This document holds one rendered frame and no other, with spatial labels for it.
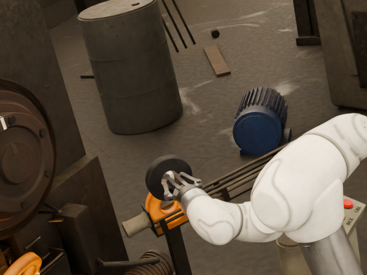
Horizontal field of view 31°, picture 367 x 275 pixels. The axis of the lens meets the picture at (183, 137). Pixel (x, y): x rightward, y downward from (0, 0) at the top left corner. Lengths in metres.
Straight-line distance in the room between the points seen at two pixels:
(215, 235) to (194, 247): 1.55
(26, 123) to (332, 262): 0.97
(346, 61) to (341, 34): 0.18
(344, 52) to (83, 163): 2.34
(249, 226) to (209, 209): 0.13
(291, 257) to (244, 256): 0.90
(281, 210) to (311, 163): 0.11
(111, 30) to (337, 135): 3.31
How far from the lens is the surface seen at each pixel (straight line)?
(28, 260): 2.05
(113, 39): 4.59
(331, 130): 1.40
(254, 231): 1.91
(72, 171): 2.36
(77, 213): 2.24
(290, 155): 1.32
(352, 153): 1.40
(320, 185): 1.31
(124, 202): 3.95
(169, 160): 2.13
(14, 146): 1.90
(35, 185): 1.98
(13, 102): 1.97
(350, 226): 2.26
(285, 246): 2.32
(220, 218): 1.82
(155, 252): 2.41
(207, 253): 3.30
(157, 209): 2.31
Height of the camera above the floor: 1.82
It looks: 23 degrees down
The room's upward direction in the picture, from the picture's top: 13 degrees counter-clockwise
